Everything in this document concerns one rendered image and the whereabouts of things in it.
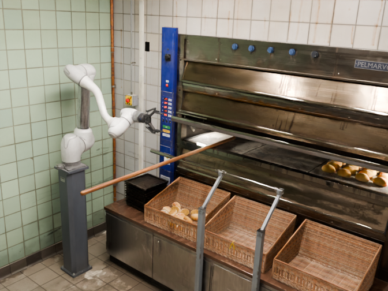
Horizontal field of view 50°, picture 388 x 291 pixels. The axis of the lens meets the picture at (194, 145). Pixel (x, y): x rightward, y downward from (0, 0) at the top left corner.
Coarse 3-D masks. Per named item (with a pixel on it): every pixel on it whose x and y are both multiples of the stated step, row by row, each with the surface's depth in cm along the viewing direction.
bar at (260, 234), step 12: (168, 156) 338; (204, 168) 317; (240, 180) 299; (252, 180) 293; (276, 192) 282; (204, 204) 300; (276, 204) 279; (204, 216) 300; (204, 228) 304; (264, 228) 272; (252, 276) 281; (252, 288) 283
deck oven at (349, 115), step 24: (360, 48) 265; (216, 96) 343; (240, 96) 328; (264, 96) 314; (216, 120) 348; (360, 120) 275; (384, 120) 265; (312, 144) 308; (264, 168) 328; (240, 192) 348; (336, 192) 295; (312, 216) 311; (384, 240) 281; (384, 264) 285
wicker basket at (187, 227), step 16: (160, 192) 363; (176, 192) 382; (192, 192) 373; (208, 192) 363; (224, 192) 354; (144, 208) 350; (192, 208) 372; (160, 224) 343; (176, 224) 332; (192, 224) 321; (192, 240) 325
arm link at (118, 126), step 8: (80, 80) 328; (88, 80) 329; (88, 88) 329; (96, 88) 329; (96, 96) 327; (104, 104) 326; (104, 112) 322; (104, 120) 322; (112, 120) 318; (120, 120) 319; (112, 128) 316; (120, 128) 317; (112, 136) 319
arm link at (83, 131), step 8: (80, 64) 341; (88, 64) 347; (88, 72) 341; (80, 88) 348; (80, 96) 350; (88, 96) 352; (80, 104) 352; (88, 104) 354; (80, 112) 354; (88, 112) 357; (80, 120) 356; (88, 120) 360; (80, 128) 358; (88, 128) 362; (80, 136) 357; (88, 136) 360; (88, 144) 362
